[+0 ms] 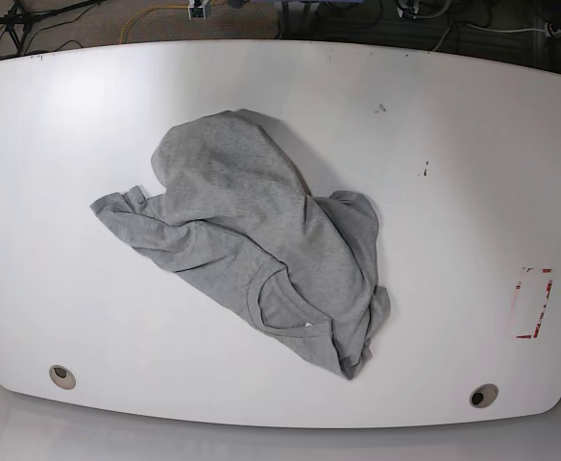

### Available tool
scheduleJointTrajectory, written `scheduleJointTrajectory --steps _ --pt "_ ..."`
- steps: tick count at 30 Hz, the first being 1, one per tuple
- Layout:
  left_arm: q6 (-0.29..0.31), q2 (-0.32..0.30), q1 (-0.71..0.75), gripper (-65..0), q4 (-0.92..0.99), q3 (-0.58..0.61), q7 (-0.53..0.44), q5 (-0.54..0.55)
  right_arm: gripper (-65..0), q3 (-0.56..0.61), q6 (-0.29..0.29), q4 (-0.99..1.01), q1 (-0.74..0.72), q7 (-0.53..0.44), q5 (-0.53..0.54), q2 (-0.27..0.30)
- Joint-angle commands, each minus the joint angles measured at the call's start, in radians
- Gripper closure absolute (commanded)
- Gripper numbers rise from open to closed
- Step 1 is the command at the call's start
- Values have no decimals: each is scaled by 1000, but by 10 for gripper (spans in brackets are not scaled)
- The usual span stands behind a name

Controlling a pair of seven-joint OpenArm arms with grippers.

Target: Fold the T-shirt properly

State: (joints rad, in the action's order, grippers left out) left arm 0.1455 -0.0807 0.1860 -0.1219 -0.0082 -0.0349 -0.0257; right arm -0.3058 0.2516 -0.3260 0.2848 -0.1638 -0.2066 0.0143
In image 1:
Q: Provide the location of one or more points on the grey T-shirt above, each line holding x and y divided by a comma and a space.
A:
236, 221

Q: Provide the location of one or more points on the small white box on floor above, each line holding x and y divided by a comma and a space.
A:
199, 9

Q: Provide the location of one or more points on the red tape marking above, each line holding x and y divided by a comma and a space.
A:
530, 302

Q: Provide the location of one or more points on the black tripod stand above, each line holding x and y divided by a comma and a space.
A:
19, 22

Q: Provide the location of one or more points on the right table cable grommet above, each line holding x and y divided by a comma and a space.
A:
484, 395

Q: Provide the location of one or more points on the table cable grommet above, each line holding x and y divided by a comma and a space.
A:
62, 377
484, 395

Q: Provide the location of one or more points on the left table cable grommet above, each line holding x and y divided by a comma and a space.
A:
62, 377

